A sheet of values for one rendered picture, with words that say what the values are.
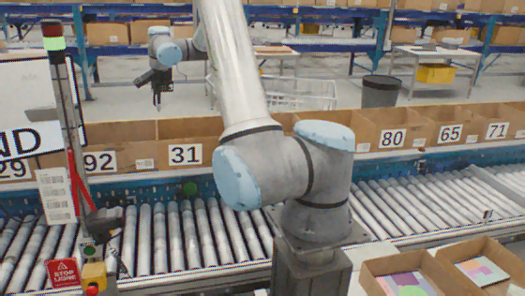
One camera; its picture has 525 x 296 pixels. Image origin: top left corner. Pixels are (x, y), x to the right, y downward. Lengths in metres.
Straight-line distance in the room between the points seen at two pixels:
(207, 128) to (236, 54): 1.29
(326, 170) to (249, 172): 0.19
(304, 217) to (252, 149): 0.25
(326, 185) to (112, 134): 1.47
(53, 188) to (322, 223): 0.80
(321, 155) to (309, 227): 0.19
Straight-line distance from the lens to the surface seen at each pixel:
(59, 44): 1.11
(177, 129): 2.11
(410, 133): 2.29
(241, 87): 0.84
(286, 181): 0.80
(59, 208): 1.30
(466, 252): 1.77
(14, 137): 1.30
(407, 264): 1.60
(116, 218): 1.24
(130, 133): 2.12
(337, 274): 1.07
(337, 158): 0.87
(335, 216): 0.94
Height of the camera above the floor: 1.78
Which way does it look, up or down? 25 degrees down
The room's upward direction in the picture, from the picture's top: 2 degrees clockwise
